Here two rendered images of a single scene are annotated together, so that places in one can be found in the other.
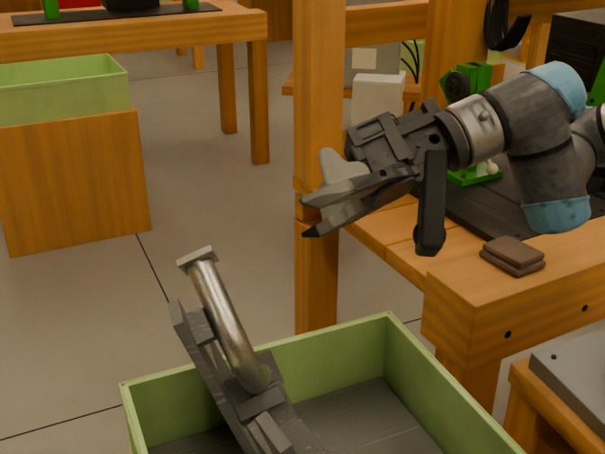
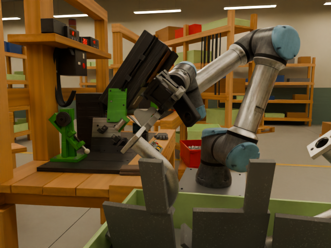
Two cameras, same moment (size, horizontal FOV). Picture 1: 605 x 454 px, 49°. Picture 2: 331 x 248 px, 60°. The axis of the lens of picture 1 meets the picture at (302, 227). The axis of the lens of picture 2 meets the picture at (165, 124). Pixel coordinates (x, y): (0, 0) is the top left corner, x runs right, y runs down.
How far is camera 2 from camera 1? 0.65 m
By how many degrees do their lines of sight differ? 56
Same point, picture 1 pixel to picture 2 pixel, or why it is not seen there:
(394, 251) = (82, 187)
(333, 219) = (149, 122)
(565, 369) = (189, 190)
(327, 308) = not seen: outside the picture
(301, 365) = not seen: hidden behind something
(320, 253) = (8, 225)
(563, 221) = (203, 113)
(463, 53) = (50, 108)
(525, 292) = not seen: hidden behind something
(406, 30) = (22, 100)
